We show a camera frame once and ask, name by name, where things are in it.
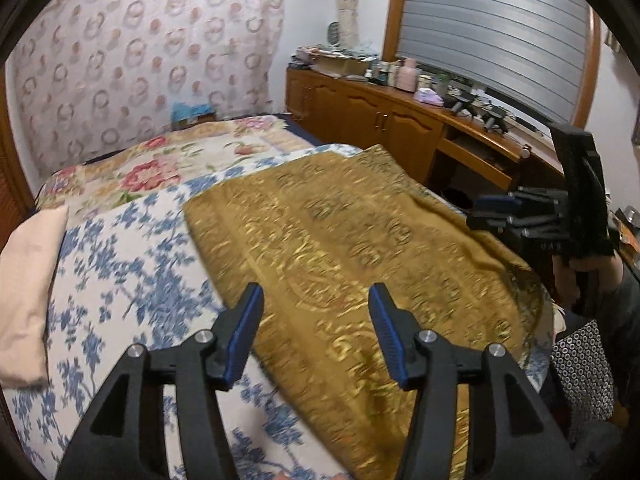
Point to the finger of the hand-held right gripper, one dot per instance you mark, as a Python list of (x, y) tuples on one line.
[(497, 204), (492, 222)]

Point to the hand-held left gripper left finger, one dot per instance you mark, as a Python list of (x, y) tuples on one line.
[(242, 332)]

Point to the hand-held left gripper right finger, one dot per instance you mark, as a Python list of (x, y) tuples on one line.
[(387, 330)]

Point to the gold patterned garment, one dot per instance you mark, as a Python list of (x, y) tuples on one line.
[(325, 240)]

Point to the person's right forearm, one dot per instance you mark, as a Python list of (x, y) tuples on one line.
[(625, 300)]

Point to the person's right hand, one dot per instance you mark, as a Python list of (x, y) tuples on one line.
[(564, 282)]

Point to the black gadget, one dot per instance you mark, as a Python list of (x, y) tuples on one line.
[(495, 120), (462, 104)]

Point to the purple soft item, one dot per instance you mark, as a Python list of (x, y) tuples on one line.
[(430, 97)]

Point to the blue floral bed sheet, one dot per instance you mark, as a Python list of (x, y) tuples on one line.
[(125, 265)]

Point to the pink jug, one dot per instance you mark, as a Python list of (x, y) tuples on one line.
[(407, 77)]

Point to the wooden cabinet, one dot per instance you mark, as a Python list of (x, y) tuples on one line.
[(370, 115)]

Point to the group of small jars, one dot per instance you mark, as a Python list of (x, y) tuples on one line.
[(384, 74)]

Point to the black white dotted cloth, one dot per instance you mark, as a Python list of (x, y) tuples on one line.
[(585, 375)]

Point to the red floral bedspread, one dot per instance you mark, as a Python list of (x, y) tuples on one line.
[(165, 170)]

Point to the open cardboard box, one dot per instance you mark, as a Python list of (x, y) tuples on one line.
[(340, 66)]

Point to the pink pillow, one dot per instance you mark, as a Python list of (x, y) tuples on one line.
[(27, 300)]

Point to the small white fan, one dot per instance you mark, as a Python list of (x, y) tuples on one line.
[(334, 32)]

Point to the cream tied curtain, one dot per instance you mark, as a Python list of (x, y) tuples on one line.
[(348, 5)]

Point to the wooden slatted wardrobe door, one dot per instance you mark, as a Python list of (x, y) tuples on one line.
[(12, 170)]

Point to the circle patterned sheer curtain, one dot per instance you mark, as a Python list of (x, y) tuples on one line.
[(145, 50)]

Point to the wooden window frame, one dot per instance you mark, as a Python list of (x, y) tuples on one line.
[(392, 10)]

